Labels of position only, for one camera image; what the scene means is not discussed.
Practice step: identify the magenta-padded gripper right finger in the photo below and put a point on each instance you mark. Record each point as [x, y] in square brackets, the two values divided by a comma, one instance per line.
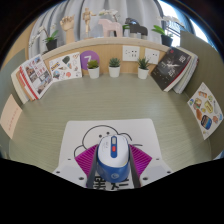
[156, 170]

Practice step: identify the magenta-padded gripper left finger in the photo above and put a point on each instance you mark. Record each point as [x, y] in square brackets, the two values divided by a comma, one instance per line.
[70, 171]

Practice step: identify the blue and white computer mouse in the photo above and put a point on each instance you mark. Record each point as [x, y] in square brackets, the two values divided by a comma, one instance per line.
[113, 156]

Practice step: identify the white mouse pad with cartoon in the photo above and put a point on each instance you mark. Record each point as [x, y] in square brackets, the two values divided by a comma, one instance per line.
[76, 133]

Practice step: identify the food sticker card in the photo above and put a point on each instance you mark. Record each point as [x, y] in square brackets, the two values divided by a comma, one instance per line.
[205, 110]

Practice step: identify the beige paperback book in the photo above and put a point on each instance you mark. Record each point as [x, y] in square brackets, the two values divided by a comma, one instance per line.
[10, 116]

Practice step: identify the red book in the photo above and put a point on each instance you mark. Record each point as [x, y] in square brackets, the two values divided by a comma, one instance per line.
[28, 83]

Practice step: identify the small succulent in white pot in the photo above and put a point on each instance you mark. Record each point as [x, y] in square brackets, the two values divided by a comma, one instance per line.
[143, 73]
[93, 73]
[114, 72]

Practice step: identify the white book behind black book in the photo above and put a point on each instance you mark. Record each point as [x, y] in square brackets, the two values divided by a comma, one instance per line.
[190, 78]

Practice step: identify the white book with photo cover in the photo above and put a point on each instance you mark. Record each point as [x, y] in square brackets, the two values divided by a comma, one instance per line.
[38, 75]

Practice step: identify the black cover book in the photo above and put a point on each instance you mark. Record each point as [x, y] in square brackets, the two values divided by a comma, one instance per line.
[170, 68]

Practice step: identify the white sticker sheet card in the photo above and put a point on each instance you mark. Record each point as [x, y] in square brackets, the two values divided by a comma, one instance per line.
[65, 66]

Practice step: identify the thick cream book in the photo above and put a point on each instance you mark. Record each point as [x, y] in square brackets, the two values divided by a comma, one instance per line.
[16, 80]

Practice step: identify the purple round number sign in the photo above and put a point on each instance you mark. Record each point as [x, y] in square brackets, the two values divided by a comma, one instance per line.
[87, 59]

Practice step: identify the white orchid in black pot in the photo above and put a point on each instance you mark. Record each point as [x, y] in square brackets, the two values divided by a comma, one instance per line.
[51, 45]
[166, 40]

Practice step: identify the wooden desk shelf ledge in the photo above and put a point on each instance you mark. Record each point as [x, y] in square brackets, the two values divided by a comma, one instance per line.
[100, 41]

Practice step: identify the black wooden horse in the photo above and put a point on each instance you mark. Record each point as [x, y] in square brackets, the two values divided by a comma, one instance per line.
[136, 28]

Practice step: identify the wooden hand model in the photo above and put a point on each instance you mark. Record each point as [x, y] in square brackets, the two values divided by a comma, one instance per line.
[68, 26]

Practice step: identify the window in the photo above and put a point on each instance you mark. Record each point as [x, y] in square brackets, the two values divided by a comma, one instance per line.
[198, 31]

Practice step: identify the pink wooden horse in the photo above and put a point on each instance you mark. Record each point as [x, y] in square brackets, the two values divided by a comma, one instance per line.
[110, 28]

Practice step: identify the wooden artist mannequin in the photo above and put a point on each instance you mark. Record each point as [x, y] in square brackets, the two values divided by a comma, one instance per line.
[87, 20]

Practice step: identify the grey white curtain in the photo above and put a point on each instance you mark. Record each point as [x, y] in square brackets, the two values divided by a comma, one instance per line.
[140, 11]

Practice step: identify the white orchid behind horses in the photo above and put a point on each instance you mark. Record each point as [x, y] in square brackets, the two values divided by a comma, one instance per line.
[108, 12]

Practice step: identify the white wall socket plate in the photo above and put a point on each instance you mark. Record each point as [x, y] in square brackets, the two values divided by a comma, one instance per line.
[131, 53]
[152, 56]

